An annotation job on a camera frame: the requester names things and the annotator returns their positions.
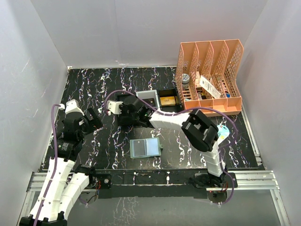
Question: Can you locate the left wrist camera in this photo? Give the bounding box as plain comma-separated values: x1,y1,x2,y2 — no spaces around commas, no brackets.
65,99,84,117

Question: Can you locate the white middle tray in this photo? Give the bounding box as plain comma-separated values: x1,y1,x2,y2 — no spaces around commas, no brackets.
136,90,160,110

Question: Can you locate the left black tray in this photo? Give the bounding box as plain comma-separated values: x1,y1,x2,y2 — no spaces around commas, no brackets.
116,92,135,102

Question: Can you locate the black credit card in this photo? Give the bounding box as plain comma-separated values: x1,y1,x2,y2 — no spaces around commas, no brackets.
144,98,156,107

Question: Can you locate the small round jar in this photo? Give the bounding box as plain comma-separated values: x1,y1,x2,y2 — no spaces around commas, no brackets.
182,73,190,89

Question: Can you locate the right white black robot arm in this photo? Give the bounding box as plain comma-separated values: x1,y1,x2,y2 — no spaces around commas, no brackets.
108,95,227,187

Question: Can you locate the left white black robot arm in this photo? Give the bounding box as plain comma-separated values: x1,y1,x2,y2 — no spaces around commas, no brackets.
19,104,103,226

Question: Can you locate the round blue tape roll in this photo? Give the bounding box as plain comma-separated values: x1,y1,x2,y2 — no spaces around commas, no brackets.
217,124,230,144

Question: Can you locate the dark grey credit card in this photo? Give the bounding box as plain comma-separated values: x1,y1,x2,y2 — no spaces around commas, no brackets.
133,140,146,157

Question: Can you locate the black tray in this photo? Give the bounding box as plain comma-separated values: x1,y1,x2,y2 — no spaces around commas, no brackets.
116,92,135,102
157,89,183,113

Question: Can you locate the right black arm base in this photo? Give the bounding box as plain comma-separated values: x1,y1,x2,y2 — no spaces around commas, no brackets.
189,173,238,191

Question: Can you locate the gold credit card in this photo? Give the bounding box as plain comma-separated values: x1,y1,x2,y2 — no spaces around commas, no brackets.
160,96,176,106

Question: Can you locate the orange file organizer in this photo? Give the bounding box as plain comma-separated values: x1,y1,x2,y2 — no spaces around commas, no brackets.
175,39,244,117

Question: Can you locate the white paper packet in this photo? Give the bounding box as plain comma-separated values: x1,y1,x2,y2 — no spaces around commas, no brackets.
199,75,221,99

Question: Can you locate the right black tray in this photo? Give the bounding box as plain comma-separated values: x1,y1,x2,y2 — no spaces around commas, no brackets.
157,89,183,113

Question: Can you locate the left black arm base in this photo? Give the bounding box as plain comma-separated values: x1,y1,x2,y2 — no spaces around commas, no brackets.
86,173,112,190

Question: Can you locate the green card holder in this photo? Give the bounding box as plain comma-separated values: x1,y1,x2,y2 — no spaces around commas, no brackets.
130,137,163,159

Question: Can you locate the aluminium frame rail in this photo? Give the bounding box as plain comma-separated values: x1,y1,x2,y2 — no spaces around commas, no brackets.
27,169,290,226

